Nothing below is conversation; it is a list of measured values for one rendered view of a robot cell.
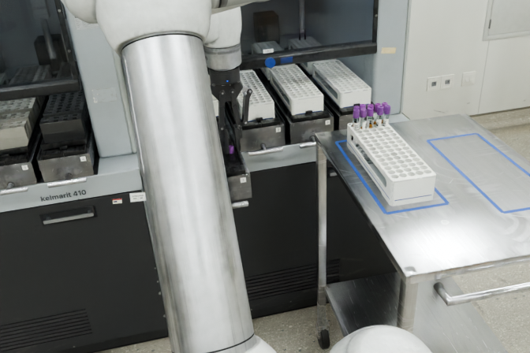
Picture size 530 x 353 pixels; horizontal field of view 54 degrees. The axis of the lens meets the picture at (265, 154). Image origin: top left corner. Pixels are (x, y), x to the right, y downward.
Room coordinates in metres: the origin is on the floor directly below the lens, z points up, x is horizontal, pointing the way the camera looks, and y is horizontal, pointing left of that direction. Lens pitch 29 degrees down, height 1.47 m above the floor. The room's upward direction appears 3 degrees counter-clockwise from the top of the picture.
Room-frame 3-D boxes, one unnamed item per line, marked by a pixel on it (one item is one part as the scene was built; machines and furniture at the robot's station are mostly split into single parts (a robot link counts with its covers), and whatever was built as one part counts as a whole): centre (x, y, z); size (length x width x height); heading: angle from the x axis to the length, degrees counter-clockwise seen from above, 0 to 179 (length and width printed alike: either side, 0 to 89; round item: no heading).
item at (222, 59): (1.24, 0.09, 1.07); 0.09 x 0.09 x 0.06
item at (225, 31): (1.24, 0.10, 1.18); 0.13 x 0.11 x 0.16; 103
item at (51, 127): (1.35, 0.57, 0.85); 0.12 x 0.02 x 0.06; 101
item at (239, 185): (1.42, 0.17, 0.78); 0.73 x 0.14 x 0.09; 11
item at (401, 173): (1.08, -0.29, 0.85); 0.30 x 0.10 x 0.06; 9
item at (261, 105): (1.56, 0.04, 0.83); 0.30 x 0.10 x 0.06; 11
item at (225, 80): (1.24, 0.09, 1.00); 0.08 x 0.07 x 0.09; 101
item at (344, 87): (1.62, -0.26, 0.83); 0.30 x 0.10 x 0.06; 11
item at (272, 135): (1.69, 0.07, 0.78); 0.73 x 0.14 x 0.09; 11
